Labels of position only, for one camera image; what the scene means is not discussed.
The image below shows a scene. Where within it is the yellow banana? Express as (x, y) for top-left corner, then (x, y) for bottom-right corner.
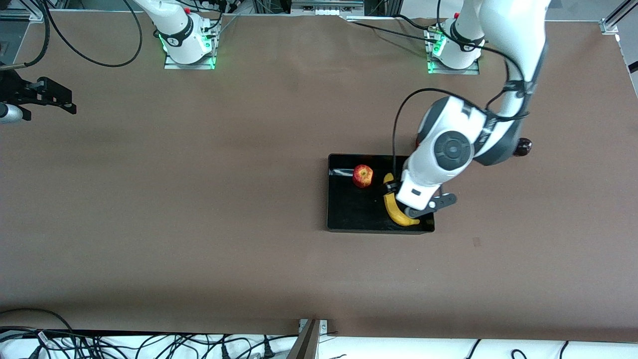
(382, 173), (421, 227)

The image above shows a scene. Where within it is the white power strip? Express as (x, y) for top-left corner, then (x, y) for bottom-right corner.
(292, 0), (364, 15)

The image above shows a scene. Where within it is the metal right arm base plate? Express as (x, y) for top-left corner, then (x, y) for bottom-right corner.
(164, 30), (216, 69)

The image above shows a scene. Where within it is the grey looped floor cable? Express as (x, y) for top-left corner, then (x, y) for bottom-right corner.
(0, 308), (75, 345)

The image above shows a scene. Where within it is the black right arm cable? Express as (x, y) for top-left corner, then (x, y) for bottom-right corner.
(0, 0), (143, 70)

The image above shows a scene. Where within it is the black plastic tray box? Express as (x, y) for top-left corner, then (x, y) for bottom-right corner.
(326, 153), (435, 234)

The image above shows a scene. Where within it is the aluminium frame profile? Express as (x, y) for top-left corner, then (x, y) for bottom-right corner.
(601, 0), (638, 35)
(0, 0), (45, 21)

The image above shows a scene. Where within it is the red yellow apple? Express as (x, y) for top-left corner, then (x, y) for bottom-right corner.
(352, 165), (374, 188)

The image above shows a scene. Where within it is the grey slanted beam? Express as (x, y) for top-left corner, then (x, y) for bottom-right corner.
(287, 319), (320, 359)

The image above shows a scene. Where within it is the black table cable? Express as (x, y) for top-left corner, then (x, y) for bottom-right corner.
(344, 14), (439, 44)

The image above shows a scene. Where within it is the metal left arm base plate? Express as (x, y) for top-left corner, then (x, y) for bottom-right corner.
(427, 30), (480, 75)

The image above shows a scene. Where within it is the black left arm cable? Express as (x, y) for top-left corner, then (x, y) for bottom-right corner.
(392, 0), (531, 173)

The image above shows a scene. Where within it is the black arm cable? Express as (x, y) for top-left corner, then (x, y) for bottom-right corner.
(0, 0), (143, 70)
(392, 0), (531, 173)

